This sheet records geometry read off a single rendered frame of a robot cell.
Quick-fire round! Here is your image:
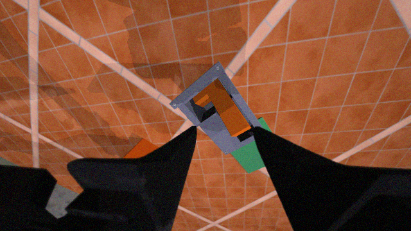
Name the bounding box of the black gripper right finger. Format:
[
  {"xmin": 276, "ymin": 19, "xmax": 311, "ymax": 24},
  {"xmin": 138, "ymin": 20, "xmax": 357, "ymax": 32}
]
[{"xmin": 254, "ymin": 126, "xmax": 411, "ymax": 231}]

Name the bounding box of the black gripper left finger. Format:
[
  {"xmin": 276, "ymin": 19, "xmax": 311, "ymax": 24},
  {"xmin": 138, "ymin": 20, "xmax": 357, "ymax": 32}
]
[{"xmin": 67, "ymin": 126, "xmax": 197, "ymax": 231}]

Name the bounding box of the orange l-shaped part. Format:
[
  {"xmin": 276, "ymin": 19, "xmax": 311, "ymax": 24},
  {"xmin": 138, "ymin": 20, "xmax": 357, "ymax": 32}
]
[{"xmin": 193, "ymin": 78, "xmax": 251, "ymax": 137}]

